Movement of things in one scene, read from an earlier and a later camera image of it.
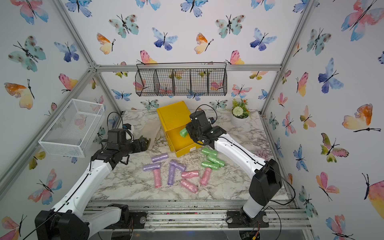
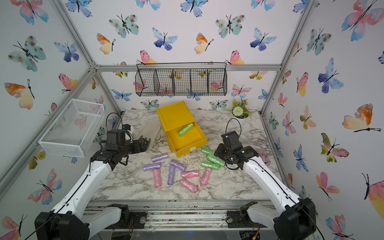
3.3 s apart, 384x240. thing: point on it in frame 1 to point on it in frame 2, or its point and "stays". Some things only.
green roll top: (206, 150) stays
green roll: (215, 160) stays
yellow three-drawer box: (174, 118) stays
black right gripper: (189, 125) to (219, 151)
